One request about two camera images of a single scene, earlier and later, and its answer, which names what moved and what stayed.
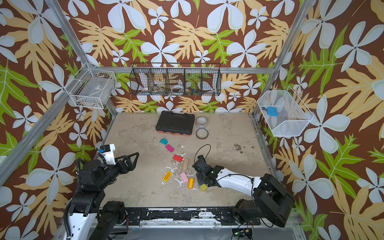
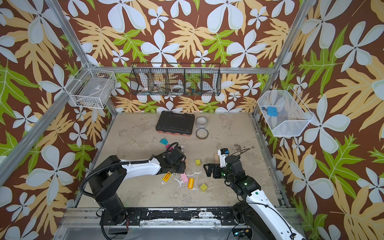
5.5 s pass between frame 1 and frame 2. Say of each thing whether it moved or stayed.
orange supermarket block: stayed
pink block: stayed
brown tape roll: stayed
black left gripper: moved
